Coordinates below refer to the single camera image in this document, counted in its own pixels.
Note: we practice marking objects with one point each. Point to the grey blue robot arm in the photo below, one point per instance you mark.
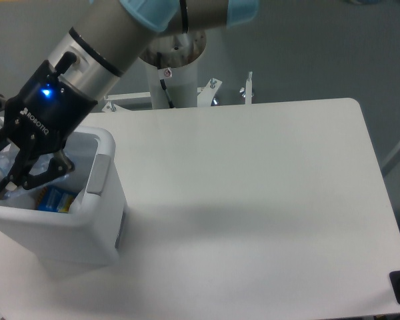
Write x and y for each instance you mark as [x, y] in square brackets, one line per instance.
[83, 68]

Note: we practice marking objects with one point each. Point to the blue yellow package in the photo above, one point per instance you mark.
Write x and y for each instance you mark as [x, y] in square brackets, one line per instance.
[55, 199]

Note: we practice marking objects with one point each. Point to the white paper wrapper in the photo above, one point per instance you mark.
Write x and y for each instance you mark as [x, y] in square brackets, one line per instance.
[77, 202]

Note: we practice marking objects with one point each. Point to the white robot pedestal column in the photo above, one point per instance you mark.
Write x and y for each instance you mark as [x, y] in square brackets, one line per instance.
[175, 56]

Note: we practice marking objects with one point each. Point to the clear plastic bottle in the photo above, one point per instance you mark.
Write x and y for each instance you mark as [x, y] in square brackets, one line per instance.
[47, 169]

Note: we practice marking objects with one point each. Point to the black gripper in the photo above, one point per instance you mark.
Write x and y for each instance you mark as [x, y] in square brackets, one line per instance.
[36, 123]

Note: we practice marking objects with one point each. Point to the white pedestal base frame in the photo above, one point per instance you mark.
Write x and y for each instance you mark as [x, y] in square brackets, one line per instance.
[167, 93]

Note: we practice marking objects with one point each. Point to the white open trash can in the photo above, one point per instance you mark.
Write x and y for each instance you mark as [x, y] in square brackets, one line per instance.
[78, 217]

